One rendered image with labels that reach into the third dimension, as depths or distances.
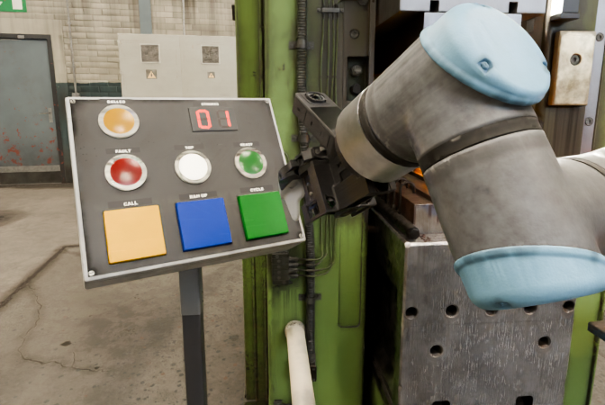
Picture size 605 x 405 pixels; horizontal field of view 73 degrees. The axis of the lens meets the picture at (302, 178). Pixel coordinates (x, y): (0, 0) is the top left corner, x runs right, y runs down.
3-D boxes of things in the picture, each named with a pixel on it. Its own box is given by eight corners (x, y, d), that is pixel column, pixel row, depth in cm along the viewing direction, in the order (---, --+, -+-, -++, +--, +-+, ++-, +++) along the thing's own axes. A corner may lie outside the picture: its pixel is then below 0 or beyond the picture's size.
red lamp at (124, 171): (139, 188, 61) (138, 158, 60) (107, 188, 60) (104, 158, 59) (146, 184, 64) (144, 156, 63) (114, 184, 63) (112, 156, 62)
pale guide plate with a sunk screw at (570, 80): (588, 105, 99) (597, 31, 96) (553, 105, 98) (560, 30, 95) (582, 105, 101) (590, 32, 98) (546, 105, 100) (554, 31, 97)
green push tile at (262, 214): (289, 232, 69) (279, 190, 71) (248, 239, 65) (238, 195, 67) (285, 235, 70) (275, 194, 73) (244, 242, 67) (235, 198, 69)
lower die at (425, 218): (502, 231, 90) (505, 193, 88) (412, 233, 88) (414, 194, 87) (428, 191, 131) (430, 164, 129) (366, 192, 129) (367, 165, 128)
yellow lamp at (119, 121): (131, 136, 63) (130, 107, 62) (100, 136, 62) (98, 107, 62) (139, 134, 66) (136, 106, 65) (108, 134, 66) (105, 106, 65)
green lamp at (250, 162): (264, 175, 70) (264, 150, 69) (237, 176, 70) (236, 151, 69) (265, 173, 73) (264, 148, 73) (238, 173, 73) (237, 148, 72)
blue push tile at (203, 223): (233, 242, 64) (223, 196, 66) (184, 251, 60) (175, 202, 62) (229, 245, 66) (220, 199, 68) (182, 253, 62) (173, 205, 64)
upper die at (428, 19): (518, 63, 83) (522, 13, 82) (421, 62, 82) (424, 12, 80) (435, 76, 125) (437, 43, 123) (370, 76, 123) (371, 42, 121)
